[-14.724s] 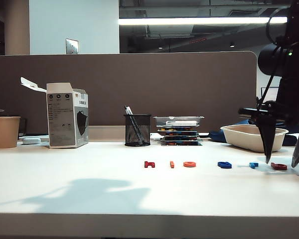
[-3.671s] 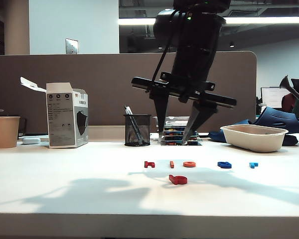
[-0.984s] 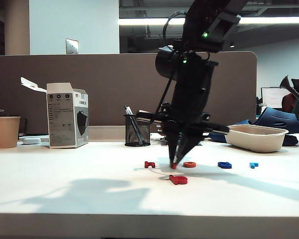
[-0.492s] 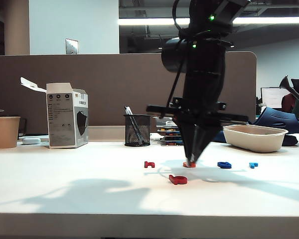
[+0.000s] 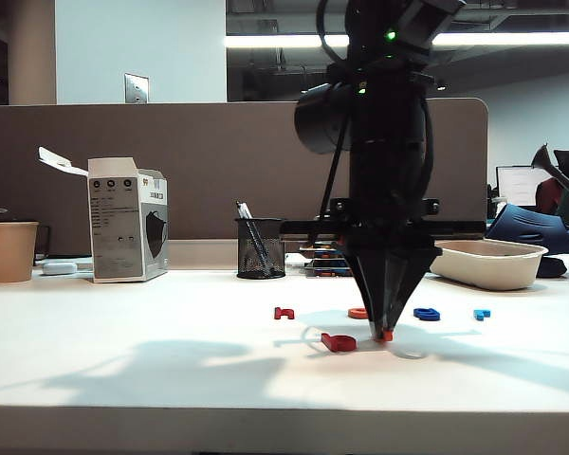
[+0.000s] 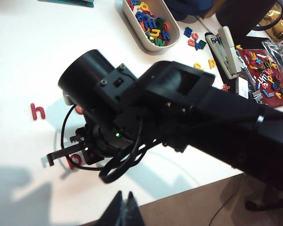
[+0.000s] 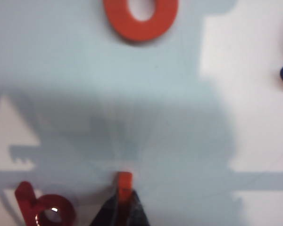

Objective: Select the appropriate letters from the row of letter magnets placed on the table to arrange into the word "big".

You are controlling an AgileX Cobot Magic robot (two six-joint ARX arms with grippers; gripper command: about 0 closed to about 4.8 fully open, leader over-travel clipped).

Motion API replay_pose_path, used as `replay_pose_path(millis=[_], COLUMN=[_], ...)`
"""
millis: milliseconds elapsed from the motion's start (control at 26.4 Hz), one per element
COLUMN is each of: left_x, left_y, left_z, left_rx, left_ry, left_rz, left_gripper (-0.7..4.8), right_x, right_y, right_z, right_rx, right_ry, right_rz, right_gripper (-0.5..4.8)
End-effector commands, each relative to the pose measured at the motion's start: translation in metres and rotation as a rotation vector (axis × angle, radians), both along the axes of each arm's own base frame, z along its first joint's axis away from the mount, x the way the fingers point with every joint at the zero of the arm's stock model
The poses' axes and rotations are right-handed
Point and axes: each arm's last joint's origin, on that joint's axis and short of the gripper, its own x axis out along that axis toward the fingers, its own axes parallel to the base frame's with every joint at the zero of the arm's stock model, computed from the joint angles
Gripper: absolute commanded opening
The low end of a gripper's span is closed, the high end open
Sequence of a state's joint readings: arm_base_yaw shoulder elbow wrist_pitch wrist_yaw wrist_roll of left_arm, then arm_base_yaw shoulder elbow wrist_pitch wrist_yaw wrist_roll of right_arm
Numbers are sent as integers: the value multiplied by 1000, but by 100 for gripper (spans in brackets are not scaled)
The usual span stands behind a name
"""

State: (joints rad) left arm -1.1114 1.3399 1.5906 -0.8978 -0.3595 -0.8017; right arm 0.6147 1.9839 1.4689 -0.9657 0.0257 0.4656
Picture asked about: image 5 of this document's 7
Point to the metal wall plate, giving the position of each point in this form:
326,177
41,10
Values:
136,88

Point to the orange letter o magnet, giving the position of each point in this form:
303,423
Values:
356,313

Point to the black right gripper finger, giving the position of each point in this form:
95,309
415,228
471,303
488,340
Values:
370,284
405,284

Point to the beige oval bowl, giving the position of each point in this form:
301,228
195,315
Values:
493,270

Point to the brown desk partition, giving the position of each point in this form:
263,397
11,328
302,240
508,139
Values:
218,156

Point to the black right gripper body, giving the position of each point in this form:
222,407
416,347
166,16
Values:
389,208

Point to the orange letter i magnet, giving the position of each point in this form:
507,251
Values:
384,336

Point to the black mesh pen holder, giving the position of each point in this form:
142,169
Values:
261,251

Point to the white grey mask box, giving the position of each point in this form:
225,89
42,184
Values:
118,227

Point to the light blue letter r magnet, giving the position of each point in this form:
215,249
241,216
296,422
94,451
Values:
478,314

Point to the dark funnel-shaped object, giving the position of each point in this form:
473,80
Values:
545,161

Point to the small white case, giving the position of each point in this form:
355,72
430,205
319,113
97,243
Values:
59,268

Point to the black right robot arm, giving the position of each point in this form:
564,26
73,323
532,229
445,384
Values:
384,95

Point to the red letter h magnet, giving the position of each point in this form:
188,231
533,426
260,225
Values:
278,314

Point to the ceiling light strip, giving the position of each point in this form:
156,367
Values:
275,40

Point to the brown paper cup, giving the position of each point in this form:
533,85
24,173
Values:
12,253

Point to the computer monitor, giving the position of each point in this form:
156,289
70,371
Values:
517,185

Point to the red letter b magnet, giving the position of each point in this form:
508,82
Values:
329,341

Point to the black white pen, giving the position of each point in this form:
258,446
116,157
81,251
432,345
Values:
243,209

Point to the blue letter g magnet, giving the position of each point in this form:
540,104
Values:
422,313

